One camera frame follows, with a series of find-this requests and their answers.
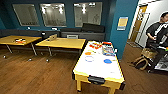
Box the colourful game box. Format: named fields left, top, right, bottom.
left=101, top=45, right=116, bottom=57

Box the red flat case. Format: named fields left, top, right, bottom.
left=101, top=41, right=113, bottom=47

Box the orange item on table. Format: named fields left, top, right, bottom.
left=13, top=38, right=27, bottom=45

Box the brown backpack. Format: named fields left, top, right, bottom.
left=132, top=56, right=151, bottom=72

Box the yellow framed wall sign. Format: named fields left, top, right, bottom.
left=116, top=16, right=130, bottom=32

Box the wooden door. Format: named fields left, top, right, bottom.
left=129, top=4, right=149, bottom=44

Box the yellow wooden long table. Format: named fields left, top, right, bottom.
left=0, top=35, right=43, bottom=56
left=35, top=37, right=87, bottom=58

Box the blue round plate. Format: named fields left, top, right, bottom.
left=102, top=58, right=114, bottom=65

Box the cardboard box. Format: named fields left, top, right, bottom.
left=140, top=47, right=159, bottom=61

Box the black sofa cushion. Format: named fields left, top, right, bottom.
left=81, top=22, right=106, bottom=34

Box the white table with dishes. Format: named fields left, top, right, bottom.
left=71, top=40, right=127, bottom=94

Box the dark grey sofa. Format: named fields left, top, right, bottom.
left=0, top=22, right=107, bottom=42

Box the tan cardboard stand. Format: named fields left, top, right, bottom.
left=47, top=33, right=59, bottom=42

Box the person in black shirt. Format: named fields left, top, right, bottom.
left=145, top=11, right=168, bottom=73

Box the red game box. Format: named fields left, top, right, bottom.
left=87, top=42, right=102, bottom=50

